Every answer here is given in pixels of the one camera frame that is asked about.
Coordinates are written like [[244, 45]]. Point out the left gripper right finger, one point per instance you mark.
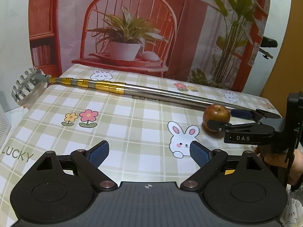
[[202, 155]]

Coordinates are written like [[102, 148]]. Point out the telescopic metal pole rake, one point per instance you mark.
[[33, 79]]

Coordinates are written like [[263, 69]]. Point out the brown cardboard board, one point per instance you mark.
[[286, 76]]

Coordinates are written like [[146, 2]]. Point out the white panel board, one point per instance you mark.
[[15, 48]]

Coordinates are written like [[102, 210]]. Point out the person right hand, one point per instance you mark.
[[295, 175]]

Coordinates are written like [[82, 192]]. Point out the plaid bunny tablecloth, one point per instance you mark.
[[68, 118]]

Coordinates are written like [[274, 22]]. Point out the yellow orange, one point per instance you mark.
[[227, 172]]

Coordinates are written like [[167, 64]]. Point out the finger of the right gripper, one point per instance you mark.
[[252, 133], [253, 114]]

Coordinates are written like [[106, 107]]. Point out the printed room backdrop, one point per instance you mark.
[[206, 42]]

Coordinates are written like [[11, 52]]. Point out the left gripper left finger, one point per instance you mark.
[[95, 155]]

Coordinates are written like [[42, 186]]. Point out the white perforated box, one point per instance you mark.
[[4, 126]]

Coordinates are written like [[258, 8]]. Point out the dark red apple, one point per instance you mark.
[[215, 112]]

